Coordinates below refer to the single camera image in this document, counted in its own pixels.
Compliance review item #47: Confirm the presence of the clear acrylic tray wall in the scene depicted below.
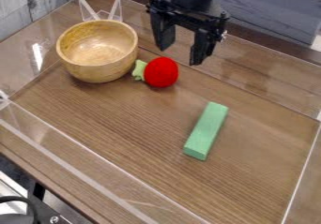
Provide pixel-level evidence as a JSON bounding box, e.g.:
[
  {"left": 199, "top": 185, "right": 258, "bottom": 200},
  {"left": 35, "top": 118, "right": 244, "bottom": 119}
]
[{"left": 0, "top": 2, "right": 321, "bottom": 224}]

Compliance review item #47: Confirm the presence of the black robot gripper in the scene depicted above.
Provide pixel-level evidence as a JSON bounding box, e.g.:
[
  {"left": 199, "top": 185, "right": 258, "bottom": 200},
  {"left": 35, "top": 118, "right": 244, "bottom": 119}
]
[{"left": 147, "top": 0, "right": 230, "bottom": 66}]

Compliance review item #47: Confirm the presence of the black metal table frame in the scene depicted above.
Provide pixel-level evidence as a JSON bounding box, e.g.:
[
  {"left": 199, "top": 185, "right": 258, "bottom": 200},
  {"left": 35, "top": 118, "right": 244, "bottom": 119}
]
[{"left": 28, "top": 180, "right": 91, "bottom": 224}]

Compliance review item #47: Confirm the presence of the light wooden bowl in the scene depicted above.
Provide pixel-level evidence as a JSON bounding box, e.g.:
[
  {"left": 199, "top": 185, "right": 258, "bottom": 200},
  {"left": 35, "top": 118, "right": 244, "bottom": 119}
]
[{"left": 55, "top": 20, "right": 138, "bottom": 83}]

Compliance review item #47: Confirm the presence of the clear acrylic corner bracket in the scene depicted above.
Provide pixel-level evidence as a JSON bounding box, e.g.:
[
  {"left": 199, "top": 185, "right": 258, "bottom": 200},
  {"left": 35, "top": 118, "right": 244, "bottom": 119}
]
[{"left": 78, "top": 0, "right": 123, "bottom": 22}]

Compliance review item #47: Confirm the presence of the green rectangular foam block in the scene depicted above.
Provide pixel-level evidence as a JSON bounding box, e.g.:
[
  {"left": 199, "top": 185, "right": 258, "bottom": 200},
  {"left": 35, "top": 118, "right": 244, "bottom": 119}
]
[{"left": 183, "top": 102, "right": 229, "bottom": 160}]

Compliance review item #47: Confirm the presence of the black cable loop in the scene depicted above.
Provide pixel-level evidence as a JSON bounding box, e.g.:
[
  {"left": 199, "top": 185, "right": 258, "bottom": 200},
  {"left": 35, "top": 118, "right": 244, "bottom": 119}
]
[{"left": 0, "top": 196, "right": 43, "bottom": 224}]

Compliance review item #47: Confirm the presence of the red plush strawberry toy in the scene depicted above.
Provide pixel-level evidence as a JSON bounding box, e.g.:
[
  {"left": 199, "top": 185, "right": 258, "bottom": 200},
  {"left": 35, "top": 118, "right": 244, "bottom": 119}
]
[{"left": 131, "top": 57, "right": 179, "bottom": 88}]

